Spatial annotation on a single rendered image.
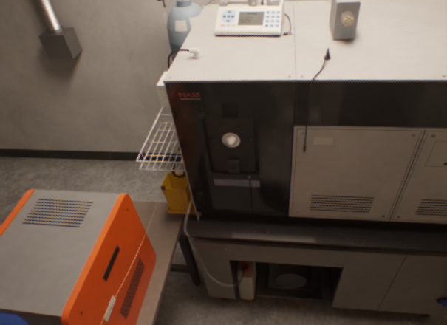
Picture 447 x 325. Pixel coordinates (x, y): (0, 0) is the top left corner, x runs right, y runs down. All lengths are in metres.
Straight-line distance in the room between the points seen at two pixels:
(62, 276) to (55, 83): 2.01
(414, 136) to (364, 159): 0.17
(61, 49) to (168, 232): 1.47
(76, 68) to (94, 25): 0.40
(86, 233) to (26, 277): 0.18
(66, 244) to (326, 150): 0.86
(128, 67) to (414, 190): 1.93
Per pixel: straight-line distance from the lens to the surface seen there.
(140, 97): 2.57
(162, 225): 1.56
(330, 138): 1.10
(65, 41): 2.43
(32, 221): 1.22
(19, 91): 3.09
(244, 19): 1.27
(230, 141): 1.11
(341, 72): 1.02
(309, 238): 1.43
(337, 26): 1.20
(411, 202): 1.39
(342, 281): 1.72
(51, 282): 1.04
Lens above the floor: 1.92
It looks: 42 degrees down
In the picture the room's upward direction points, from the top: 6 degrees counter-clockwise
